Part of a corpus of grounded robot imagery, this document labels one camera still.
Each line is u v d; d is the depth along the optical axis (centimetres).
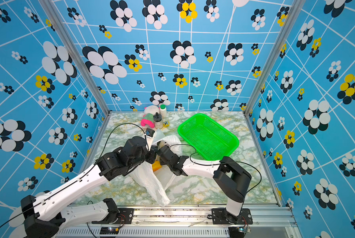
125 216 73
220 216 73
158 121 103
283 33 77
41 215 38
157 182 66
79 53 87
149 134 60
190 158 61
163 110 112
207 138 105
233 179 46
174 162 66
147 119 107
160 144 70
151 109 113
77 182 43
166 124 112
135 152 53
